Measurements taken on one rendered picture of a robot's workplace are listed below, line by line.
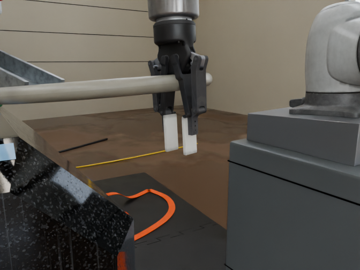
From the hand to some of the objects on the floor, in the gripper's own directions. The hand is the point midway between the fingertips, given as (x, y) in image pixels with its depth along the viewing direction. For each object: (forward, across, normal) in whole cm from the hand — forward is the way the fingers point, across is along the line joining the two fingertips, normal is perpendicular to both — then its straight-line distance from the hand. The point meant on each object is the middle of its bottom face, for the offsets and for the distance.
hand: (179, 134), depth 62 cm
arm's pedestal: (+90, -2, -50) cm, 102 cm away
